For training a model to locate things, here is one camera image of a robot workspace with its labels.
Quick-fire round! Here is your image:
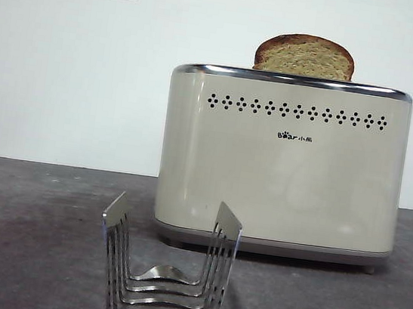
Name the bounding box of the brown-crusted bread slice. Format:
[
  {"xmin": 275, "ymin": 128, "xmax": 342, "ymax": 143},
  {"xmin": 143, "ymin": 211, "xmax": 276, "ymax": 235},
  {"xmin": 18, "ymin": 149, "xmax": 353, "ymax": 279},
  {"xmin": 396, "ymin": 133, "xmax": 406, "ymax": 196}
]
[{"xmin": 252, "ymin": 27, "xmax": 359, "ymax": 83}]

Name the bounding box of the cream toaster with chrome top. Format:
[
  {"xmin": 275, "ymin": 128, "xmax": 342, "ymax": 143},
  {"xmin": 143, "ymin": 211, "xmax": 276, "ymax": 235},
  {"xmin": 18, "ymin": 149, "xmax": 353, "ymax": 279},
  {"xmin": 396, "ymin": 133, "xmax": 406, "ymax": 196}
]
[{"xmin": 148, "ymin": 58, "xmax": 413, "ymax": 278}]

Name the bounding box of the stainless steel toast rack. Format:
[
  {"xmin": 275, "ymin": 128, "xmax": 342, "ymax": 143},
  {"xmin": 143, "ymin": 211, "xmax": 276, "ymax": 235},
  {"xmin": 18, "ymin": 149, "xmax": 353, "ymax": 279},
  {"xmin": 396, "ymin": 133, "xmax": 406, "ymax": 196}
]
[{"xmin": 90, "ymin": 186, "xmax": 246, "ymax": 309}]

